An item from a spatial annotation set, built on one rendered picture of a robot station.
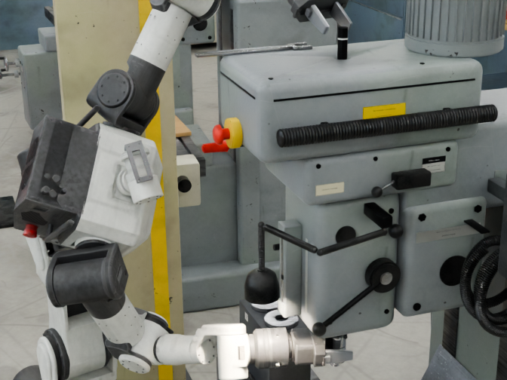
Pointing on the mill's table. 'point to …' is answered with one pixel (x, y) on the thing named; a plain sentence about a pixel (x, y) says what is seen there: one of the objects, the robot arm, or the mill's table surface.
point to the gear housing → (364, 171)
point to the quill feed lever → (379, 273)
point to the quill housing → (342, 263)
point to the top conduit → (385, 125)
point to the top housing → (343, 95)
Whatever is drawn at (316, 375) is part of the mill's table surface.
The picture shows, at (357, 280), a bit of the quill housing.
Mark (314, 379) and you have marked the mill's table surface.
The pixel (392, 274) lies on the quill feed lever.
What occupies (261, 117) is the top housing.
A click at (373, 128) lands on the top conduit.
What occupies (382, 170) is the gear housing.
